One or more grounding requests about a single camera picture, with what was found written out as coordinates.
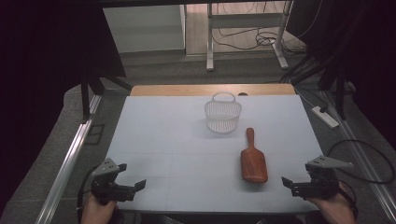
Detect white panel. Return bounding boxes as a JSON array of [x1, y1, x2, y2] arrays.
[[102, 4, 187, 54]]

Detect black metal stand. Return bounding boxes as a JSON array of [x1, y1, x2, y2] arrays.
[[317, 63, 351, 121], [79, 70, 133, 123]]

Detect person's left hand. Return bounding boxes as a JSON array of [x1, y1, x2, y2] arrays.
[[81, 192, 120, 224]]

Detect wooden hairbrush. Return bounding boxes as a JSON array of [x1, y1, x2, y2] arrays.
[[239, 127, 269, 184]]

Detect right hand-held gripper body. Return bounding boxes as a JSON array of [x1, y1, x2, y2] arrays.
[[291, 155, 354, 200]]

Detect black curtain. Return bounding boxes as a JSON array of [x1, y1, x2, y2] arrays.
[[0, 0, 127, 216], [285, 0, 396, 150]]

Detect black cable loop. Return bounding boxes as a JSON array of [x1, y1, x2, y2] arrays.
[[326, 138, 396, 185]]

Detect white power strip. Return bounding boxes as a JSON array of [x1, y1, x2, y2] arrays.
[[311, 105, 340, 129]]

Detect person's right hand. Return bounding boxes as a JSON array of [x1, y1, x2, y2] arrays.
[[306, 182, 357, 224]]

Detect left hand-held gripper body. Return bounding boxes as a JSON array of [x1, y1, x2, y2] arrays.
[[91, 158, 138, 206]]

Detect black floor cables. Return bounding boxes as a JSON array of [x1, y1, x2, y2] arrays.
[[213, 26, 302, 51]]

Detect white plastic mesh basket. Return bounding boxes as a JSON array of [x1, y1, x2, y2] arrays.
[[204, 91, 243, 134]]

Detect black cable bundle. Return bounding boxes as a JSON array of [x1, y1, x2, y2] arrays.
[[279, 54, 328, 85]]

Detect aluminium rail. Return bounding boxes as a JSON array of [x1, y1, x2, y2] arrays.
[[321, 89, 396, 222], [35, 93, 103, 224]]

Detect white desk frame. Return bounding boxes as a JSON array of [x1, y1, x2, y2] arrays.
[[205, 0, 294, 72]]

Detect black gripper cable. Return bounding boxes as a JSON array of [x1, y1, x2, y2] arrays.
[[77, 163, 104, 223]]

